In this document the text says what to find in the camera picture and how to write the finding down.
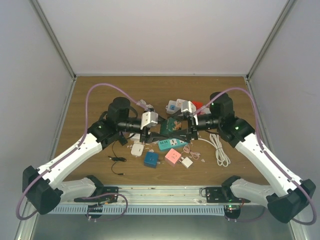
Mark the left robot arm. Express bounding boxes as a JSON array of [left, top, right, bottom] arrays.
[[22, 97, 165, 215]]

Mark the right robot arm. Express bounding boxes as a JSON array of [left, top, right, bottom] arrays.
[[171, 91, 317, 225]]

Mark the white power strip centre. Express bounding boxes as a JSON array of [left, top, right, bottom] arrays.
[[129, 133, 140, 141]]

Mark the dark green cube adapter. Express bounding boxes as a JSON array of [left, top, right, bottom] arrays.
[[159, 117, 182, 136]]

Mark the small white plug adapter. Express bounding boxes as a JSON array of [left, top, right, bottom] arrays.
[[180, 157, 193, 169]]

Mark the blue cube adapter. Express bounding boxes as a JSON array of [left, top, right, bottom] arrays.
[[143, 151, 159, 169]]

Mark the pink cube adapter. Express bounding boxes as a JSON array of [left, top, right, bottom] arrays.
[[164, 148, 182, 167]]

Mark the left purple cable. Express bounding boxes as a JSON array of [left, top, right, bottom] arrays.
[[15, 83, 151, 221]]

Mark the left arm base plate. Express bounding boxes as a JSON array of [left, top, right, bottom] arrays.
[[73, 186, 119, 203]]

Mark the black power adapter with cable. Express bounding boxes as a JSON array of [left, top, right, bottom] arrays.
[[109, 141, 127, 176]]

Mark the white cable right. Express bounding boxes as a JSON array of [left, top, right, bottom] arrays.
[[197, 132, 232, 168]]

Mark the long white power strip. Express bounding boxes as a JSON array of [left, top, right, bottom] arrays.
[[165, 100, 181, 115]]

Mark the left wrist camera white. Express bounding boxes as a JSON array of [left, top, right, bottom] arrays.
[[140, 111, 159, 130]]

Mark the white square charger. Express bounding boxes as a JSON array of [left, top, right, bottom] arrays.
[[130, 143, 144, 157]]

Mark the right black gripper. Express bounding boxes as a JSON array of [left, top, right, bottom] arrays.
[[168, 109, 221, 143]]

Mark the white cartoon cube adapter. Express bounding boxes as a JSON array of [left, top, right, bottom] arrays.
[[175, 98, 186, 108]]

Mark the red cube adapter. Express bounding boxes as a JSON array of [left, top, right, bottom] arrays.
[[192, 101, 204, 110]]

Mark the slotted cable duct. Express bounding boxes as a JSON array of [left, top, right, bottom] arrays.
[[50, 204, 225, 216]]

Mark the coiled white cable left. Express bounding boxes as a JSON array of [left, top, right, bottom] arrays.
[[136, 99, 156, 113]]

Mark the pink thin cable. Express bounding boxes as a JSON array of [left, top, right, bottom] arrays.
[[182, 144, 200, 160]]

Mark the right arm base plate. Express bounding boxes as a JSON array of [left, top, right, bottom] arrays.
[[204, 186, 243, 204]]

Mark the teal power strip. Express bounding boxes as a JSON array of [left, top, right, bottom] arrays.
[[158, 138, 188, 151]]

